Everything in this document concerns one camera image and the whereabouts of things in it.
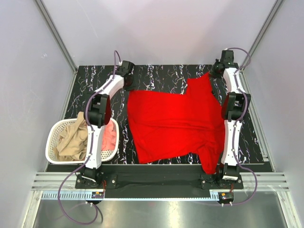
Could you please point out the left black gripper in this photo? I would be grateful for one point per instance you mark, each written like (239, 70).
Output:
(129, 82)

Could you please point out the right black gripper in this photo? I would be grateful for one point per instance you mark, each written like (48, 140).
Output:
(216, 70)

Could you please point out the red t shirt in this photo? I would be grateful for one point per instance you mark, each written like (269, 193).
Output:
(167, 125)

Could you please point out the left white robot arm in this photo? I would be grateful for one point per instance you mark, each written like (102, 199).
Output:
(98, 114)

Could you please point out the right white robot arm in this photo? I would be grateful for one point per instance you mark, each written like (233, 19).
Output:
(233, 112)

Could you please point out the pink t shirt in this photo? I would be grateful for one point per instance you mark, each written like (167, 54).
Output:
(109, 137)

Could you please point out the white plastic laundry basket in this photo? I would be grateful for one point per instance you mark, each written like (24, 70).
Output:
(53, 139)

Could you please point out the beige t shirt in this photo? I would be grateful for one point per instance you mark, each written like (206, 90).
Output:
(72, 142)

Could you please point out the left small electronics board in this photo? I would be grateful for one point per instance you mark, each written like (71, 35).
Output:
(98, 194)

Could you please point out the small electronics board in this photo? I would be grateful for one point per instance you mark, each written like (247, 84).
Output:
(227, 196)
(98, 194)

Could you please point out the right small electronics board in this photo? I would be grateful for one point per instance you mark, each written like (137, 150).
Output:
(227, 196)

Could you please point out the right aluminium frame post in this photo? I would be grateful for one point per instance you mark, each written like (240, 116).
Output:
(262, 32)

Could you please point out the aluminium frame post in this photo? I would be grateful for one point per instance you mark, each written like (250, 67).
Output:
(52, 28)
(262, 32)

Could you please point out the left aluminium frame post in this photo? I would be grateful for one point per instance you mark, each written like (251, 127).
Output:
(52, 28)

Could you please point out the front aluminium rail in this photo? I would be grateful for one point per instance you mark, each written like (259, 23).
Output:
(53, 186)

